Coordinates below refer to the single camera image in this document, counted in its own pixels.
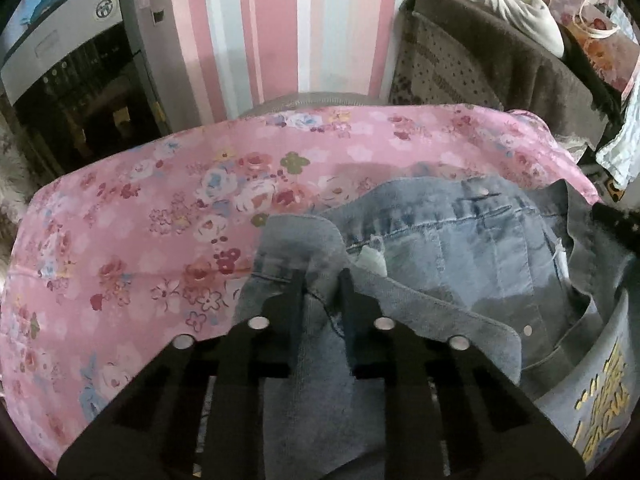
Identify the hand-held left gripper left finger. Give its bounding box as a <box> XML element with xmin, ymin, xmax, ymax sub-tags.
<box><xmin>56</xmin><ymin>270</ymin><xmax>306</xmax><ymax>480</ymax></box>

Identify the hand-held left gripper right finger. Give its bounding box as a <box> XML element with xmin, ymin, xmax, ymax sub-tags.
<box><xmin>339</xmin><ymin>269</ymin><xmax>586</xmax><ymax>480</ymax></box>

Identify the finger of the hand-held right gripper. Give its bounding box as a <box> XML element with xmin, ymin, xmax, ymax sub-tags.
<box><xmin>592</xmin><ymin>202</ymin><xmax>640</xmax><ymax>249</ymax></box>

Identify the blue denim jacket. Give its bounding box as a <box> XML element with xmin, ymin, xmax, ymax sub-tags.
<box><xmin>234</xmin><ymin>175</ymin><xmax>640</xmax><ymax>480</ymax></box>

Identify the white lace cloth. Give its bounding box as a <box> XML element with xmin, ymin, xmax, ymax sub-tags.
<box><xmin>595</xmin><ymin>60</ymin><xmax>640</xmax><ymax>192</ymax></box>

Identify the black garment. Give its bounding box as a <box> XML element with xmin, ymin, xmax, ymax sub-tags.
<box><xmin>560</xmin><ymin>25</ymin><xmax>627</xmax><ymax>127</ymax></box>

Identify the pink floral bedsheet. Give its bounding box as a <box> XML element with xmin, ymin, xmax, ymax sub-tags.
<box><xmin>0</xmin><ymin>102</ymin><xmax>601</xmax><ymax>476</ymax></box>

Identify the pink floral bag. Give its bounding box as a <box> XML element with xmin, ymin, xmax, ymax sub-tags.
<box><xmin>552</xmin><ymin>0</ymin><xmax>640</xmax><ymax>97</ymax></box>

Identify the brown towel chair cover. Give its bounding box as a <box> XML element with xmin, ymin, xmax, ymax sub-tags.
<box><xmin>389</xmin><ymin>0</ymin><xmax>626</xmax><ymax>137</ymax></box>

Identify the white bundled cloth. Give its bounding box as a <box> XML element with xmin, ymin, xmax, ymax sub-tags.
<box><xmin>482</xmin><ymin>0</ymin><xmax>566</xmax><ymax>59</ymax></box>

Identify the floral curtain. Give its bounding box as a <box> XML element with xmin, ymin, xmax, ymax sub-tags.
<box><xmin>0</xmin><ymin>127</ymin><xmax>46</xmax><ymax>271</ymax></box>

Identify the black silver water dispenser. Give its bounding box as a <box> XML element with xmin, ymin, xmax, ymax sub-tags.
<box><xmin>0</xmin><ymin>0</ymin><xmax>184</xmax><ymax>182</ymax></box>

